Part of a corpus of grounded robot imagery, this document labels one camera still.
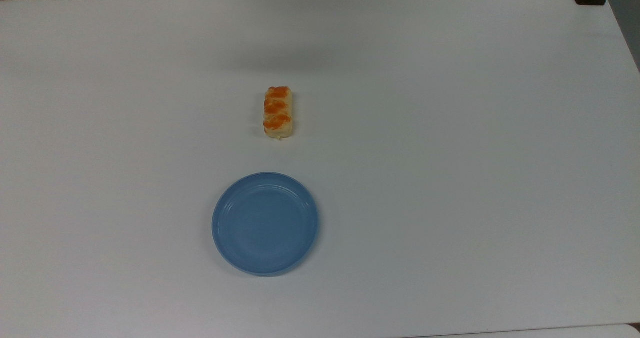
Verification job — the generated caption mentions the orange glazed bread loaf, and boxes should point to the orange glazed bread loaf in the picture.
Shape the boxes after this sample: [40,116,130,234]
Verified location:
[263,86,294,140]

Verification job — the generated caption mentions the blue round plate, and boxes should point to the blue round plate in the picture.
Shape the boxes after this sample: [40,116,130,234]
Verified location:
[211,172,320,277]

